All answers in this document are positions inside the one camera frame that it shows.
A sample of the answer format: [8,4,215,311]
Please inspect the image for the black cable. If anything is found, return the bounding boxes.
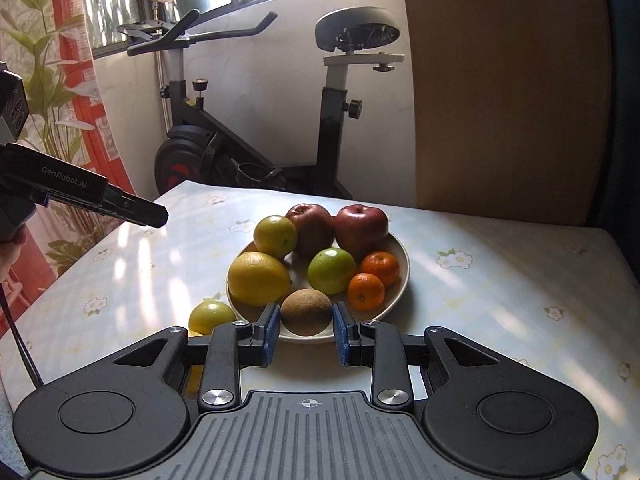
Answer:
[0,282,43,388]

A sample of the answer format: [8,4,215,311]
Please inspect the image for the person's left hand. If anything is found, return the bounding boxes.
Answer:
[0,232,26,283]

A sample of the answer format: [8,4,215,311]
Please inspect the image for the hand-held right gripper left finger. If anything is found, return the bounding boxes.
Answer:
[112,303,282,408]

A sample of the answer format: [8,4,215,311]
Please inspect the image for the black exercise bike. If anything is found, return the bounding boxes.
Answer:
[117,6,406,198]

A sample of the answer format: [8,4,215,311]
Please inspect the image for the green round fruit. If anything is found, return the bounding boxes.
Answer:
[307,247,357,296]

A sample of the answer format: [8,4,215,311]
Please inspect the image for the floral red curtain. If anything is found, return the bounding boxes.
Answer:
[0,0,133,306]

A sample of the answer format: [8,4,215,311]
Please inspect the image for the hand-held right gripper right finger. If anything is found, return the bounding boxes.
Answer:
[331,302,503,408]

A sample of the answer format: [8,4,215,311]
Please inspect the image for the yellow-green citrus fruit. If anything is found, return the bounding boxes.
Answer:
[253,215,299,261]
[188,300,237,336]

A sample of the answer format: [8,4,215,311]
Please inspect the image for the cream round plate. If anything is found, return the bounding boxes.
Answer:
[226,232,411,345]

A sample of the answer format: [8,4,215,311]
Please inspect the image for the blue curtain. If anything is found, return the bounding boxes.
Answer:
[587,0,640,261]

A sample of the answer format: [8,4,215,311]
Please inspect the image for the metal wall pipe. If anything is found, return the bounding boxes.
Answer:
[157,52,168,128]

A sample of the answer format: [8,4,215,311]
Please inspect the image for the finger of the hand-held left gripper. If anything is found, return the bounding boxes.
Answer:
[102,185,169,228]

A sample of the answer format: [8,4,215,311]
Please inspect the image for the yellow lemon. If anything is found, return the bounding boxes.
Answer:
[185,329,206,397]
[227,251,292,307]

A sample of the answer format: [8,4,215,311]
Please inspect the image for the brown kiwi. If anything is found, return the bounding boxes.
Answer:
[280,289,333,337]

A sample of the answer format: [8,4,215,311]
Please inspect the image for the wooden cabinet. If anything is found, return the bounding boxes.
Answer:
[397,0,616,228]

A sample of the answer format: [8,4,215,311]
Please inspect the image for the red apple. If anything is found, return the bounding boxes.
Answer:
[285,203,335,258]
[334,204,390,262]

